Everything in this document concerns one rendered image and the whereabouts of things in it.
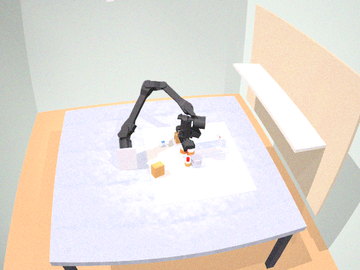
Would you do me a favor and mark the white jar with cream and blue label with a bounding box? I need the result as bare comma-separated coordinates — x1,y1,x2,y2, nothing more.
159,141,170,147

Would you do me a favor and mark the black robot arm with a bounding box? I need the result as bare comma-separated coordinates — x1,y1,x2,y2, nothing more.
118,80,206,149

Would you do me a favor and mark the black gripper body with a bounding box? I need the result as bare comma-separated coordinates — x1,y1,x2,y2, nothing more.
175,125,195,150

